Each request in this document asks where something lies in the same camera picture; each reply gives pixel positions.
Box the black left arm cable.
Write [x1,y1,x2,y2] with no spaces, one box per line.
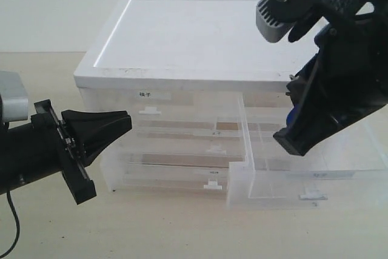
[0,190,21,259]

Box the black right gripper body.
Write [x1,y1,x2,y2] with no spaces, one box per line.
[274,0,387,156]

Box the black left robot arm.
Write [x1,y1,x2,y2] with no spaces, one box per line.
[1,99,132,204]

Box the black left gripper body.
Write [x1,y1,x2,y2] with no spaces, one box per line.
[34,99,96,204]

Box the key bunch with blue tag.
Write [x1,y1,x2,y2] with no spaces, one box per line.
[286,104,299,127]

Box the white translucent drawer cabinet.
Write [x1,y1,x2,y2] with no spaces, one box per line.
[74,0,322,193]

